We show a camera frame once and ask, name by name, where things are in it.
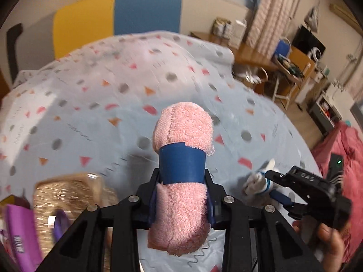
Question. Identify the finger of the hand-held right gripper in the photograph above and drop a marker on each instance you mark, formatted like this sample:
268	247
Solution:
280	177
280	197

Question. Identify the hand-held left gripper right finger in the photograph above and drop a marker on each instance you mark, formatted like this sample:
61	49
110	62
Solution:
211	208

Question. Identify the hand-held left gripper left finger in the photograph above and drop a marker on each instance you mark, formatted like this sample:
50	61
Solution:
152	204

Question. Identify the pink towel roll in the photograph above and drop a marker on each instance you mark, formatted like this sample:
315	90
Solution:
181	124

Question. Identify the person's right hand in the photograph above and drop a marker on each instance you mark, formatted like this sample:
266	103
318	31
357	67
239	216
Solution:
331	246

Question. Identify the pink blanket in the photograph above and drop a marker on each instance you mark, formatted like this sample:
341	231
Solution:
340	141

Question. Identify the low white cabinet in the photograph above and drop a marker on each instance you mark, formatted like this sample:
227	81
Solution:
323	113

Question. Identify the gold glitter basket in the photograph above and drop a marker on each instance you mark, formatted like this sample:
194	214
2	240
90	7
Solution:
71	195

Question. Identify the patterned plastic tablecloth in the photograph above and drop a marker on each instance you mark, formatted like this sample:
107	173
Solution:
99	119

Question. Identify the white-legged side table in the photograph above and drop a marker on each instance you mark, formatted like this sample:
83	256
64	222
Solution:
286	73

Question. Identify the wooden cabinet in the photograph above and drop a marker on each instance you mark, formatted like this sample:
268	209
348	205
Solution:
300	59

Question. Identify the wooden desk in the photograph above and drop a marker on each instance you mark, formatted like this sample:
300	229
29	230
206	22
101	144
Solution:
249	56

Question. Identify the white round fan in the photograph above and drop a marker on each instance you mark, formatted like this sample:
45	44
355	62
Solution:
315	54

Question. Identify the blue folding chair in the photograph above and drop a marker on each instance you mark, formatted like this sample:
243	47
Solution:
283	48

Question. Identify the purple cardboard box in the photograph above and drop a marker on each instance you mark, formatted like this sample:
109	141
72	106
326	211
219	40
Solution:
19	232

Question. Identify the black monitor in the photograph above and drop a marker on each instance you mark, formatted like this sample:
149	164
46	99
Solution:
306	39

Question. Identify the white carton box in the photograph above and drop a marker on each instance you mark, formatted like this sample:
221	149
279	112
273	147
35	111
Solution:
238	31

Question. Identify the beige pink print curtain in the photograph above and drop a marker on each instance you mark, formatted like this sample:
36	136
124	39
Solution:
272	19

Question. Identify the brown packets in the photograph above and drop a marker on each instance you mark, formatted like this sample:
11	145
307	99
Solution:
221	27

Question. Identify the grey yellow blue sofa back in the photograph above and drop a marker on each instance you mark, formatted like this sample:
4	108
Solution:
85	19

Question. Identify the black rolled mat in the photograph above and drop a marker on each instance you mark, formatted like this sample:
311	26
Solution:
14	48

